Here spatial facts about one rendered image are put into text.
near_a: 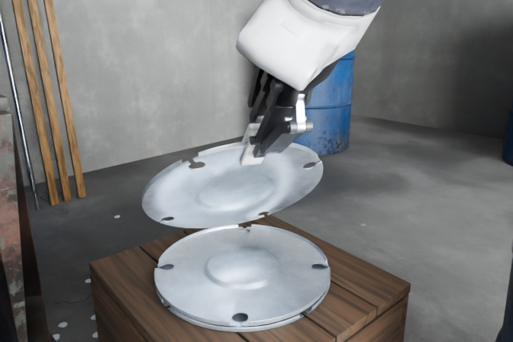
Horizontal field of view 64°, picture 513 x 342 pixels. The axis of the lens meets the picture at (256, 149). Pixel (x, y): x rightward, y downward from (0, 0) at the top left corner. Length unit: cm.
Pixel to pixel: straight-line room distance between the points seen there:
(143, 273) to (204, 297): 14
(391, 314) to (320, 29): 51
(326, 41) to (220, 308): 43
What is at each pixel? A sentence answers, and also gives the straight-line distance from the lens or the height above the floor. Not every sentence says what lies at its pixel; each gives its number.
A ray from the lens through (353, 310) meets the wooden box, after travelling 66.
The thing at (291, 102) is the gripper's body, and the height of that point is 68.
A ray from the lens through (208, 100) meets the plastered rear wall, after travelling 275.
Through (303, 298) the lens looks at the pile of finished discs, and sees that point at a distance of 65.
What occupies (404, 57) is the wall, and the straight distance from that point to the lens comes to 359.
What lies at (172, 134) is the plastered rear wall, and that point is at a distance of 263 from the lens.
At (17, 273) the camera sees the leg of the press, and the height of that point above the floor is 35.
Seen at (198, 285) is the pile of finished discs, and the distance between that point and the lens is 68.
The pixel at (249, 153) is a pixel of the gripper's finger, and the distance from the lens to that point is 54.
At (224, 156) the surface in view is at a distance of 55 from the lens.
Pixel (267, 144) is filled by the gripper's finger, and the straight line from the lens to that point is 47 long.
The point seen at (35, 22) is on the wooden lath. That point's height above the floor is 77.
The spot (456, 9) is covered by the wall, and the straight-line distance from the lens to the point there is 344.
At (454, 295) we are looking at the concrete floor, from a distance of 140.
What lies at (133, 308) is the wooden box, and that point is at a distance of 68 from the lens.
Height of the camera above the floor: 74
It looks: 16 degrees down
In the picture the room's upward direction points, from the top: straight up
